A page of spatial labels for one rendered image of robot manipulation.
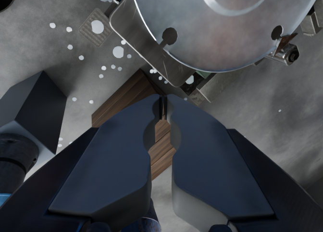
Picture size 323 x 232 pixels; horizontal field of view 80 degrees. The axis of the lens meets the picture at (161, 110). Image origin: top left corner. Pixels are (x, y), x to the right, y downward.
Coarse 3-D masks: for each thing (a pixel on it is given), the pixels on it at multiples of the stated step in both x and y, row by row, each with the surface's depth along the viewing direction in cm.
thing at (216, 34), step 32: (160, 0) 23; (192, 0) 24; (224, 0) 25; (256, 0) 26; (288, 0) 28; (160, 32) 25; (192, 32) 26; (224, 32) 28; (256, 32) 29; (288, 32) 31; (192, 64) 29; (224, 64) 31
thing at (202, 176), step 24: (168, 96) 11; (168, 120) 12; (192, 120) 9; (216, 120) 9; (192, 144) 8; (216, 144) 8; (192, 168) 7; (216, 168) 7; (240, 168) 7; (192, 192) 6; (216, 192) 6; (240, 192) 6; (192, 216) 6; (216, 216) 6; (240, 216) 5; (264, 216) 5
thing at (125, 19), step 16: (128, 0) 22; (112, 16) 23; (128, 16) 23; (128, 32) 24; (144, 32) 25; (176, 32) 26; (144, 48) 26; (160, 48) 26; (160, 64) 28; (176, 64) 28; (176, 80) 30
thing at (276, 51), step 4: (284, 36) 31; (288, 36) 31; (292, 36) 31; (280, 40) 31; (284, 40) 31; (288, 40) 31; (276, 44) 31; (280, 44) 31; (284, 44) 31; (288, 44) 32; (276, 48) 31; (280, 48) 32; (284, 48) 32; (276, 52) 32; (272, 56) 32
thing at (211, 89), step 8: (224, 72) 49; (232, 72) 49; (240, 72) 50; (200, 80) 52; (208, 80) 49; (216, 80) 49; (224, 80) 50; (232, 80) 51; (184, 88) 55; (192, 88) 52; (200, 88) 49; (208, 88) 50; (216, 88) 50; (224, 88) 51; (192, 96) 52; (200, 96) 53; (208, 96) 51; (216, 96) 52
